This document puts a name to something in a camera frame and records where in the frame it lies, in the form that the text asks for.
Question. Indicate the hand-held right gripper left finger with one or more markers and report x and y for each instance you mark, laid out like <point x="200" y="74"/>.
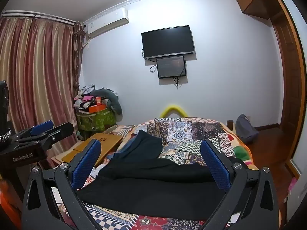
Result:
<point x="86" y="163"/>

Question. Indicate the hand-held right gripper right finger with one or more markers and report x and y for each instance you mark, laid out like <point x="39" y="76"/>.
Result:
<point x="215" y="165"/>

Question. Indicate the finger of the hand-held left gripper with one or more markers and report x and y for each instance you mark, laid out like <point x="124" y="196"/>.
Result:
<point x="61" y="130"/>
<point x="42" y="127"/>

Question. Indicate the black pants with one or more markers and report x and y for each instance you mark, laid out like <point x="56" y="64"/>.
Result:
<point x="153" y="186"/>

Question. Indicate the person's left forearm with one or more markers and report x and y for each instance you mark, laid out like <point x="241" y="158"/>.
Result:
<point x="9" y="201"/>

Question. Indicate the wooden folding lap table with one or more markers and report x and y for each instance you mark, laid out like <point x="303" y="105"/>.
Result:
<point x="96" y="146"/>

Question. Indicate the colourful fleece blanket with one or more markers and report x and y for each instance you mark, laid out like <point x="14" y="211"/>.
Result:
<point x="239" y="151"/>

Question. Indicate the blue cloth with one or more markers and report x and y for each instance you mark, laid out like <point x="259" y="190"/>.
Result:
<point x="120" y="152"/>

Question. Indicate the green fabric storage box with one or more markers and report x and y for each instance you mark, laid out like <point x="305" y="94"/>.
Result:
<point x="96" y="122"/>

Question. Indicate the pile of mixed clothes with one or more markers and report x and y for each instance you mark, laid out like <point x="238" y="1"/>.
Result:
<point x="82" y="100"/>

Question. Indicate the patchwork printed blanket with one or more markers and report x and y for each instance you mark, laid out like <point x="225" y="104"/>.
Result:
<point x="189" y="136"/>

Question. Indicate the orange box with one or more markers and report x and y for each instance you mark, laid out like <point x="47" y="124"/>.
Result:
<point x="96" y="107"/>

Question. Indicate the grey bag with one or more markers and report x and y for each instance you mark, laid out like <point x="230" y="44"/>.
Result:
<point x="245" y="129"/>

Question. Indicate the pink and gold striped curtain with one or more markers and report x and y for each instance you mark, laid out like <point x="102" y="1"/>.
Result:
<point x="36" y="76"/>

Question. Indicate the grey plush pillow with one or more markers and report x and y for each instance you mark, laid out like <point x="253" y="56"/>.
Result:
<point x="112" y="100"/>

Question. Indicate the dark teal garment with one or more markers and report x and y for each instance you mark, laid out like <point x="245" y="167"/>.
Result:
<point x="144" y="146"/>

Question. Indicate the yellow foam arc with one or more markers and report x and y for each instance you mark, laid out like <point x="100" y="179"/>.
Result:
<point x="173" y="110"/>

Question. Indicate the wooden door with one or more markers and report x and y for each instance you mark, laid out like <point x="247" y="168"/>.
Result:
<point x="287" y="71"/>

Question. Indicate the white air conditioner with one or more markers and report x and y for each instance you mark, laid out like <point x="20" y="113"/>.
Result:
<point x="108" y="21"/>

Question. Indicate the wooden bed post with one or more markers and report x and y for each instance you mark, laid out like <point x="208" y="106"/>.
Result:
<point x="230" y="124"/>

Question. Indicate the small black wall monitor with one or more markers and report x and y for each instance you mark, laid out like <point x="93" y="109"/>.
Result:
<point x="171" y="67"/>

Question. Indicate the white curtain rail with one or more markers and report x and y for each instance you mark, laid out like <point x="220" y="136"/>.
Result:
<point x="40" y="16"/>

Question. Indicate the black wall television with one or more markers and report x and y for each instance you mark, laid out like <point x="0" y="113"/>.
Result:
<point x="168" y="42"/>

